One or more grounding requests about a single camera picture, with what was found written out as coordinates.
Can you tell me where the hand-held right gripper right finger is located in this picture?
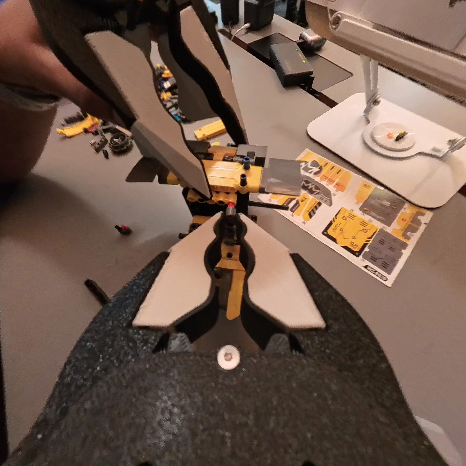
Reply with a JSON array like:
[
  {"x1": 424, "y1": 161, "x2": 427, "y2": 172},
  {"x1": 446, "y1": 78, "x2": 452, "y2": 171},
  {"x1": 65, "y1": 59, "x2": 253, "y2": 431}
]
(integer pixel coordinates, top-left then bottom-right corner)
[{"x1": 234, "y1": 213, "x2": 327, "y2": 331}]

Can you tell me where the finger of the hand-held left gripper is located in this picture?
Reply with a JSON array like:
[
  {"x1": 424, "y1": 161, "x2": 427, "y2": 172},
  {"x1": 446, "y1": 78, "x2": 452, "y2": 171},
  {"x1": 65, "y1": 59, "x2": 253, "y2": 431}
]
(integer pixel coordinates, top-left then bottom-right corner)
[
  {"x1": 84, "y1": 31, "x2": 213, "y2": 201},
  {"x1": 151, "y1": 5, "x2": 250, "y2": 145}
]

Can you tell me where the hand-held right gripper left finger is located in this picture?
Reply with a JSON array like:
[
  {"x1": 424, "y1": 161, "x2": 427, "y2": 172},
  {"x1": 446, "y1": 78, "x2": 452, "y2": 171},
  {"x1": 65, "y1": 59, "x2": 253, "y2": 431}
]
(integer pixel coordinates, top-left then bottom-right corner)
[{"x1": 131, "y1": 212, "x2": 228, "y2": 330}]

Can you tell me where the black axle rod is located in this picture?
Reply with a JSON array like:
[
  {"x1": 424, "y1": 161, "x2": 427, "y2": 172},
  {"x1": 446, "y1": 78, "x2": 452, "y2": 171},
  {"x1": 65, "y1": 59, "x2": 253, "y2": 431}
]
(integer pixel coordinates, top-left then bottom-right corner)
[{"x1": 84, "y1": 279, "x2": 111, "y2": 306}]

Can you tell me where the yellow toy brick robot model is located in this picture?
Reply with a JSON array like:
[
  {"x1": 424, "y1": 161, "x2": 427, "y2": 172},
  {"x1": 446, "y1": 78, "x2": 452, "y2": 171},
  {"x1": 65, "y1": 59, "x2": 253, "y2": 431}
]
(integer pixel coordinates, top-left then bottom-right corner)
[{"x1": 125, "y1": 140, "x2": 303, "y2": 322}]

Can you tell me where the person's left hand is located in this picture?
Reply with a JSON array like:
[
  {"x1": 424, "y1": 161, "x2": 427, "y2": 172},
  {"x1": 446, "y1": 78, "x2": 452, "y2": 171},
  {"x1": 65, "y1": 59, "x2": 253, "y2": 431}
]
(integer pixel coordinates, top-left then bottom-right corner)
[{"x1": 0, "y1": 3, "x2": 121, "y2": 123}]

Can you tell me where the black charger box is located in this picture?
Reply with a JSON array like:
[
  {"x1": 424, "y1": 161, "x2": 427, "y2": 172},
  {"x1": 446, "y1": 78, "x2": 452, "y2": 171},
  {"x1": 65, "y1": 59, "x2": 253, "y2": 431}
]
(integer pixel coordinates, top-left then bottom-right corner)
[
  {"x1": 220, "y1": 0, "x2": 240, "y2": 26},
  {"x1": 243, "y1": 0, "x2": 276, "y2": 32}
]

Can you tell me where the pile of toy brick parts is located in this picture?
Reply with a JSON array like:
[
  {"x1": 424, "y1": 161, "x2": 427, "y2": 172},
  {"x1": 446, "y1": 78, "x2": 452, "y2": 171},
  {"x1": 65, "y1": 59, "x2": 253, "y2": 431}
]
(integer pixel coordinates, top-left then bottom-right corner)
[{"x1": 56, "y1": 64, "x2": 191, "y2": 159}]

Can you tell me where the yellow toy brick beam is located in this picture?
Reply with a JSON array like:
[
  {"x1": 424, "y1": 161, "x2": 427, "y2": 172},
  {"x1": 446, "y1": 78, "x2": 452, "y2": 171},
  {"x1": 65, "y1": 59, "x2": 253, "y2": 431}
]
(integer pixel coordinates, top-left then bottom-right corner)
[{"x1": 193, "y1": 119, "x2": 226, "y2": 141}]

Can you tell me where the white wristband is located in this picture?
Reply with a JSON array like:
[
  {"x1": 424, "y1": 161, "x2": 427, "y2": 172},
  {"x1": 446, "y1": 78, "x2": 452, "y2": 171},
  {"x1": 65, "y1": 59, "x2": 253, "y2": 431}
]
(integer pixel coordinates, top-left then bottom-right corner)
[{"x1": 0, "y1": 83, "x2": 61, "y2": 112}]

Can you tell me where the black power bank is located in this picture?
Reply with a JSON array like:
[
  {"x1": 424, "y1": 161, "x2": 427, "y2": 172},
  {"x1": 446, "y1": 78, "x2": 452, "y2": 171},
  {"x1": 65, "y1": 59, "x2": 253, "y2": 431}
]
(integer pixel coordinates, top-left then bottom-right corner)
[{"x1": 269, "y1": 42, "x2": 315, "y2": 87}]

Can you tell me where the yellow grey sticker sheet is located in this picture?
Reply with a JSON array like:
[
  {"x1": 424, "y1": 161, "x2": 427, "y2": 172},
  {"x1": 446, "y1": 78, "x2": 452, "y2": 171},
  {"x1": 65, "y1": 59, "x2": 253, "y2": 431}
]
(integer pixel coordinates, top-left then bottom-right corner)
[{"x1": 256, "y1": 147, "x2": 434, "y2": 288}]

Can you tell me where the small silver device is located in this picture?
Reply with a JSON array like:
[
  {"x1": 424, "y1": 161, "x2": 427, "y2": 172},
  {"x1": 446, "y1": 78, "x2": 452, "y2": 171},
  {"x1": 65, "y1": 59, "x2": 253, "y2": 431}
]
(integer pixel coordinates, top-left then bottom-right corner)
[{"x1": 299, "y1": 29, "x2": 327, "y2": 50}]

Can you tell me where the white book stand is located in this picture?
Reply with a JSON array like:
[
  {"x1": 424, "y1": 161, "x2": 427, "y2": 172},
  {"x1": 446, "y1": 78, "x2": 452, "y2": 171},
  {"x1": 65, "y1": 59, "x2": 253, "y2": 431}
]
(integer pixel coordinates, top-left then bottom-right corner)
[{"x1": 304, "y1": 0, "x2": 466, "y2": 209}]

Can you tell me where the black desk cable cover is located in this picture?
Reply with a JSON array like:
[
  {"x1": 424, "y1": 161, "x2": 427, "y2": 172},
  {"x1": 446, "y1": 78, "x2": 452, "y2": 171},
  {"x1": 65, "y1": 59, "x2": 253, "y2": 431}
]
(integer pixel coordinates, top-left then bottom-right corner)
[{"x1": 251, "y1": 32, "x2": 354, "y2": 92}]

